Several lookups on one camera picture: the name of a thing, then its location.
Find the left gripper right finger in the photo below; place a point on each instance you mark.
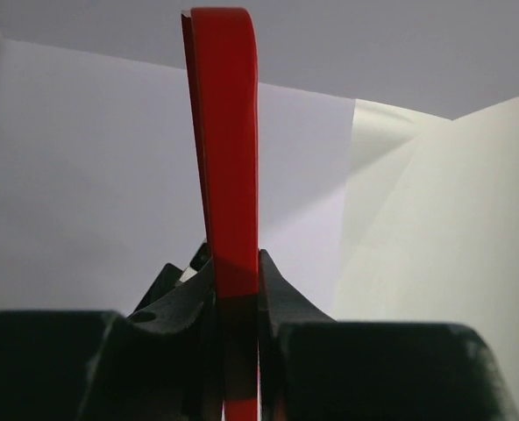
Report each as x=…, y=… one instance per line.
x=313, y=367

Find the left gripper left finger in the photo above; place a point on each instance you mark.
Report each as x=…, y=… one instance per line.
x=100, y=365

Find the red box lid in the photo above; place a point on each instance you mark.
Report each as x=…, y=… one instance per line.
x=222, y=64

